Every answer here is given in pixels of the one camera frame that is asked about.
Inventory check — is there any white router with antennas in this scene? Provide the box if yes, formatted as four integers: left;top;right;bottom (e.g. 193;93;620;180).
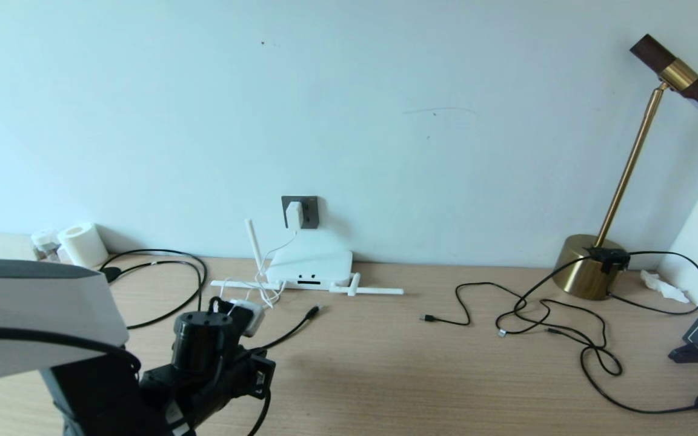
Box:
211;219;404;297

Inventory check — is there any white toilet paper roll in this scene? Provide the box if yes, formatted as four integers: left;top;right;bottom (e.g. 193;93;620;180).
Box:
58;222;110;269

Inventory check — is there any brass desk lamp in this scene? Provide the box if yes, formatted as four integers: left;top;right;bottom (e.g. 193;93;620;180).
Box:
553;34;698;302

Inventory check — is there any crumpled white tissue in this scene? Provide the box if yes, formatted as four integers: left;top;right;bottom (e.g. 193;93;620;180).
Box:
640;269;691;303

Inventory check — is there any grey wall socket plate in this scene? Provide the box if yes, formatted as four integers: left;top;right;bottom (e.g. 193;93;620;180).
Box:
282;196;319;230

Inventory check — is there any black multi-head USB cable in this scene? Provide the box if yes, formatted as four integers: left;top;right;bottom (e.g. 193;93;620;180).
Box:
419;282;623;376

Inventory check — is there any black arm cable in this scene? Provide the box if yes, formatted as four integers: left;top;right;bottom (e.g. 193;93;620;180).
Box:
0;296;272;436

